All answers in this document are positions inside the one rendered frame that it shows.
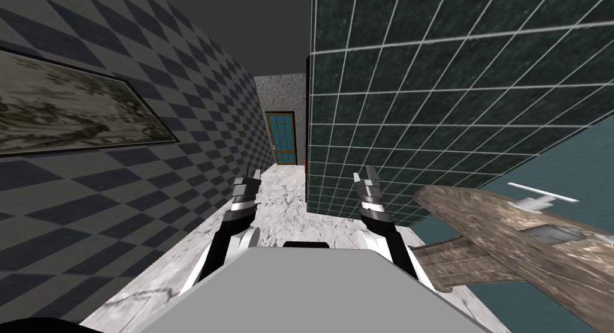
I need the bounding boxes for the framed landscape wall picture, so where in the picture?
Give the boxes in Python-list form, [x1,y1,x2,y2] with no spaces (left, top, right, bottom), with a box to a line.
[0,47,181,159]

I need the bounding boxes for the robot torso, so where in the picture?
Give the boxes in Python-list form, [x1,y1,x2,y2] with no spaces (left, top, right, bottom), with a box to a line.
[119,240,496,333]

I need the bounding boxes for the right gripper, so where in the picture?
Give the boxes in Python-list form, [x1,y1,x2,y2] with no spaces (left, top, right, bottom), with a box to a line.
[353,164,384,203]

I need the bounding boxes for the blue glazed wooden door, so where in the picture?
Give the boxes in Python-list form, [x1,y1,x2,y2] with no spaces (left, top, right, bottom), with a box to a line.
[264,110,298,166]

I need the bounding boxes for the wooden washstand with sink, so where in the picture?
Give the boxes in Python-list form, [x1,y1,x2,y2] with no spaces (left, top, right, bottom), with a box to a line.
[407,181,614,333]

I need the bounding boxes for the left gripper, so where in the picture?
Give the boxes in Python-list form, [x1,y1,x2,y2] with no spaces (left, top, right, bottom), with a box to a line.
[232,162,262,205]

